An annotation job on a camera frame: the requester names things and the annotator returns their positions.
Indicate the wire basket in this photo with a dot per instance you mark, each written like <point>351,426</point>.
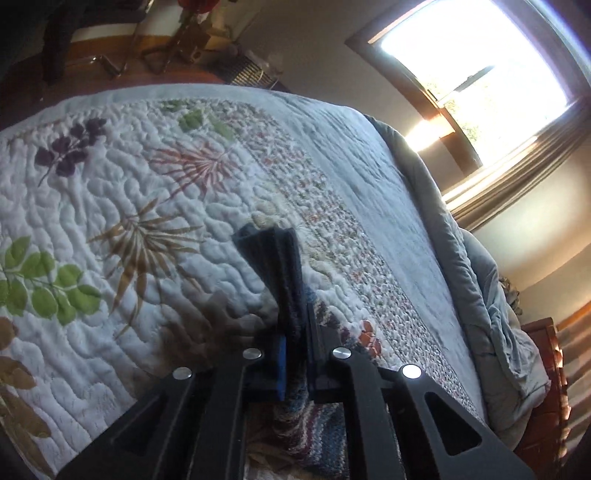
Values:
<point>248,70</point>

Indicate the floral quilted bedspread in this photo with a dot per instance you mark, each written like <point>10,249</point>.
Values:
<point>117,261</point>

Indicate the grey comforter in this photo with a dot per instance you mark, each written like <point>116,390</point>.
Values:
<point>510,368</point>

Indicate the striped knit sweater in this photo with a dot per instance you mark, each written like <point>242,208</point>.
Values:
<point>317,419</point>

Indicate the beige curtain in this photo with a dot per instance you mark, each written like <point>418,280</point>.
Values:
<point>491,190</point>

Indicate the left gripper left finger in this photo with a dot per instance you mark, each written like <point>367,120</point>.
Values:
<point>191,425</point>

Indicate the metal frame chair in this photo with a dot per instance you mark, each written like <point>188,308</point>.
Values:
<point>92,32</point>

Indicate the wooden framed window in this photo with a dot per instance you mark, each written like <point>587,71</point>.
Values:
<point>483,75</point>

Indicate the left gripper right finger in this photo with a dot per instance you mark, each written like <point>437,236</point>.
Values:
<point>401,424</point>

